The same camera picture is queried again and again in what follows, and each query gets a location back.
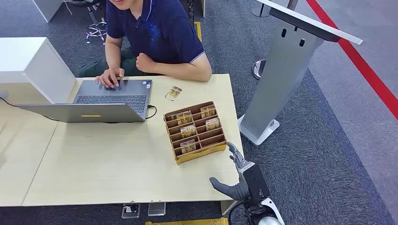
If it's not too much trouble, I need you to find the grey kiosk stand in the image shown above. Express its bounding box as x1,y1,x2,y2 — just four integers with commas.
237,0,363,147

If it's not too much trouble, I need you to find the wooden card holder box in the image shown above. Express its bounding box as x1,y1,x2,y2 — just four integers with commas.
163,101,227,165

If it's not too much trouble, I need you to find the table leg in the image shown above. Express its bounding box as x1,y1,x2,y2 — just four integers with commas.
220,200,239,216

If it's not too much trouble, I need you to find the white furniture block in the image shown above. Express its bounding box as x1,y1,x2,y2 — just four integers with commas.
32,0,65,23

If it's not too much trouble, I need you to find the loose hotel key card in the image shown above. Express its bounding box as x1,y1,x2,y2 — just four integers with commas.
165,86,183,101

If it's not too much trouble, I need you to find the metal floor socket box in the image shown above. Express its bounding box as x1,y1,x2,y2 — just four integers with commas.
121,203,141,219
147,202,167,217

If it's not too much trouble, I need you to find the red barrier belt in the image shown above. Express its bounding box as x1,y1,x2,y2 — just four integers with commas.
305,0,398,120

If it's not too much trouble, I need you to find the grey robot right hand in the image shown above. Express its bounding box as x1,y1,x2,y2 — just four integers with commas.
209,142,272,203

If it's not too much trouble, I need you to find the grey laptop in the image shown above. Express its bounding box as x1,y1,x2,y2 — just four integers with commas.
15,79,153,124

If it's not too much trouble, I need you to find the person's left hand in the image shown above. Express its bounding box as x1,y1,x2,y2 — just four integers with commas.
135,52,157,74

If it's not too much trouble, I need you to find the black office chair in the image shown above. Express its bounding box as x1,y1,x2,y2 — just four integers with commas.
63,0,108,45

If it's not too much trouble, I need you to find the metal stanchion base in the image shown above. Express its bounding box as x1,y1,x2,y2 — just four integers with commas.
251,0,272,18
252,60,268,80

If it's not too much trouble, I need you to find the person's right hand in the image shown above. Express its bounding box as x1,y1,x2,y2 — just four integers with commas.
95,66,125,90

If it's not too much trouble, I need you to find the yellow floor tape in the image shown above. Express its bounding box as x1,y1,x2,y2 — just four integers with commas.
194,21,203,43
145,217,230,225

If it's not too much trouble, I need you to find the person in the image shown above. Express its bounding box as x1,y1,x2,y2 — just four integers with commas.
77,0,213,89

